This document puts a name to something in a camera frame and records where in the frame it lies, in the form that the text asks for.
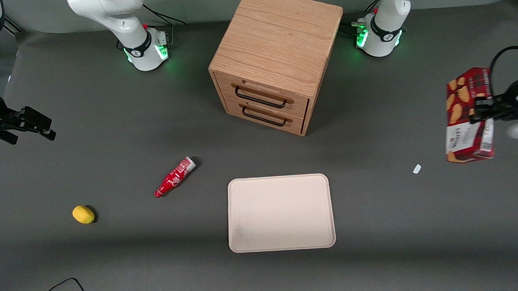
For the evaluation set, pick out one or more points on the wooden drawer cabinet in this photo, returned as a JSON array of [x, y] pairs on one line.
[[276, 37]]

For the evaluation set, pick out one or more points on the red cola bottle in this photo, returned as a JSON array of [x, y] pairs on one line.
[[174, 177]]

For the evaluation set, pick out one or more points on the small white scrap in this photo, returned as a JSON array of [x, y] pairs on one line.
[[417, 169]]

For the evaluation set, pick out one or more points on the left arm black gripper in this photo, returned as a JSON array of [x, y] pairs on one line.
[[505, 105]]

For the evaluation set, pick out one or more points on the yellow lemon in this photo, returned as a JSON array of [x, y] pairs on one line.
[[83, 214]]

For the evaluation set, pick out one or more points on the red cookie box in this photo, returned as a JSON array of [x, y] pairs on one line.
[[459, 112]]

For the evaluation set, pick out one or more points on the dark grey table mat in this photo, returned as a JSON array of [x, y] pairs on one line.
[[116, 254]]

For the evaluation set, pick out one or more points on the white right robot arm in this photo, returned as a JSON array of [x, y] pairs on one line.
[[141, 50]]

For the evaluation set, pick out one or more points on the beige rectangular tray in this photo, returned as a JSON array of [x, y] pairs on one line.
[[280, 213]]

